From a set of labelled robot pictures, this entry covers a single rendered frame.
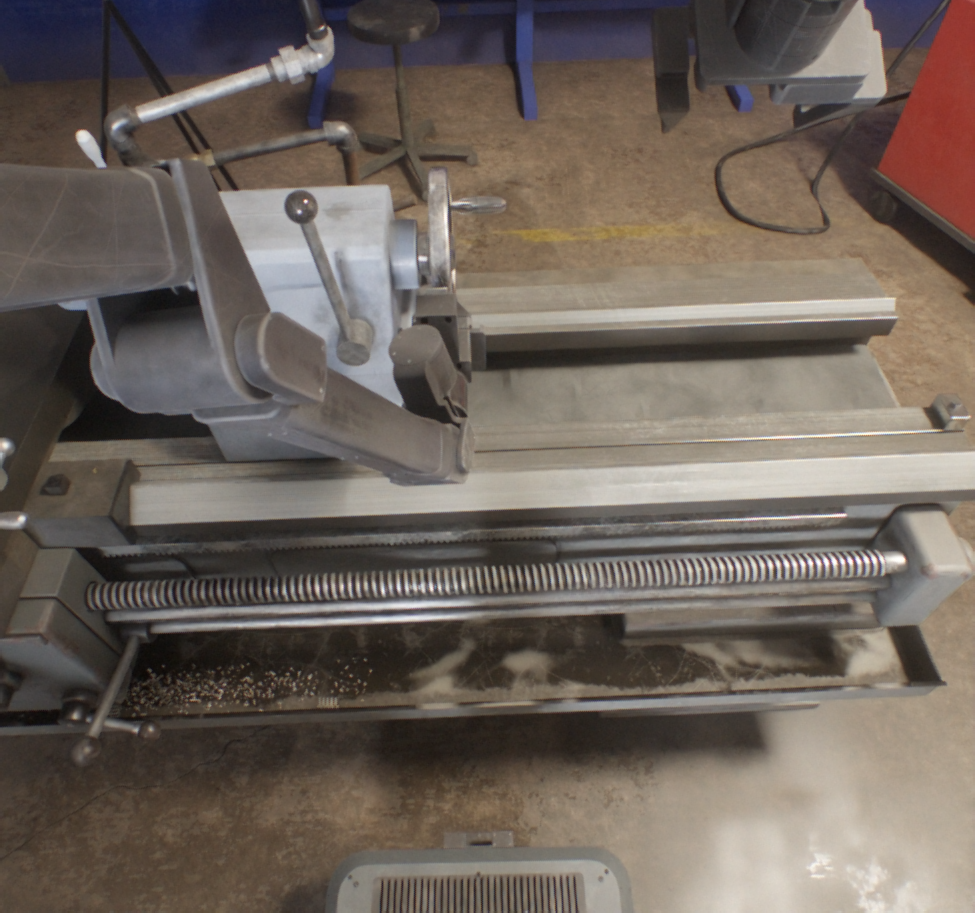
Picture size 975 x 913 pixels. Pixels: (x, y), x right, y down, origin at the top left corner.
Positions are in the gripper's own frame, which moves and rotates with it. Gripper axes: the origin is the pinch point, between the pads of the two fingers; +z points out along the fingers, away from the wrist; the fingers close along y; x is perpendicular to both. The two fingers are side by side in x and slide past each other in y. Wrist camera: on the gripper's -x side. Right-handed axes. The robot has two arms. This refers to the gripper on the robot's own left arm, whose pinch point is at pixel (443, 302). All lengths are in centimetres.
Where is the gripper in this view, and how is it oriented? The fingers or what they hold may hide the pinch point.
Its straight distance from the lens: 93.0
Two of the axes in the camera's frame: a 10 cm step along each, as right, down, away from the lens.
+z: -0.4, -7.7, 6.3
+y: -10.0, 0.4, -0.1
